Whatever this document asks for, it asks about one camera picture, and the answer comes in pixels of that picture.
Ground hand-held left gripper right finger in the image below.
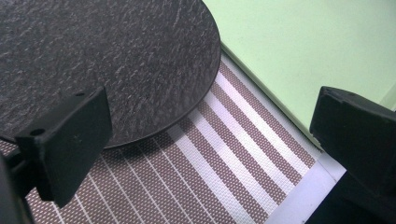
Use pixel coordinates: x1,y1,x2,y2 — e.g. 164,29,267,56
309,85,396,200

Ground brown white striped woven placemat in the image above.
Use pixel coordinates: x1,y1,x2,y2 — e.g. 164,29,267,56
0,51,347,224

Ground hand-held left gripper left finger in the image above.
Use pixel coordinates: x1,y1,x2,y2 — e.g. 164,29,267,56
14,86,114,209

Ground round dark slate plate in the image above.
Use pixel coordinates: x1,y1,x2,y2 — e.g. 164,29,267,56
0,0,222,149

